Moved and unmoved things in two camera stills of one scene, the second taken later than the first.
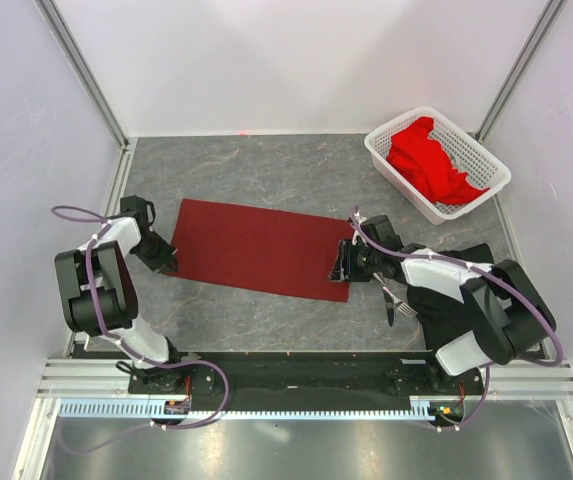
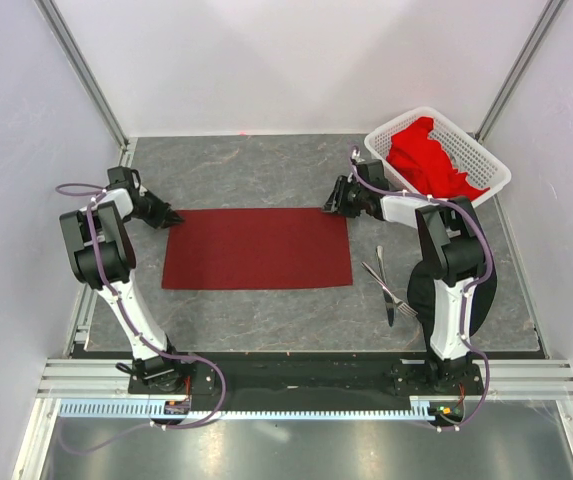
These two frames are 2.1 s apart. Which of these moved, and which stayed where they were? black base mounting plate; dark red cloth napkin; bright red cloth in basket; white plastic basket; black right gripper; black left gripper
Moved: black left gripper; dark red cloth napkin; black right gripper
Stayed: white plastic basket; black base mounting plate; bright red cloth in basket
